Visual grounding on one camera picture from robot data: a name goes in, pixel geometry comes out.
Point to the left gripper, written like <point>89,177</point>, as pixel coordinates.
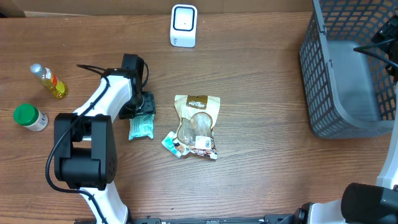
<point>127,113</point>

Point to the teal snack bar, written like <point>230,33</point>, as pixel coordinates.
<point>142,126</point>

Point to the teal tissue pack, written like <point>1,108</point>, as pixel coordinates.
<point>172,144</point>

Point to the brown snack packet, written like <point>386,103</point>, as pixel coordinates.
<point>198,116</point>

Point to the white barcode snack packet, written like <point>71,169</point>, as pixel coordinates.
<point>203,149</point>

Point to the yellow liquid bottle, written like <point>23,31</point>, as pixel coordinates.
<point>49,81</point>

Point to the green lid jar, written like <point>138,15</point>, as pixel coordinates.
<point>30,117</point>

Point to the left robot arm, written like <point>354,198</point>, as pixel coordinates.
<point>84,159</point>

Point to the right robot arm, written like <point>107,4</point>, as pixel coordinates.
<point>363,203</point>

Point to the white barcode scanner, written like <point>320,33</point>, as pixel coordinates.
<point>183,25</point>

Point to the grey plastic basket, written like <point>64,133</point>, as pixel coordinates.
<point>348,60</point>

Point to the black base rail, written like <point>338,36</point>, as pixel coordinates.
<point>267,219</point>

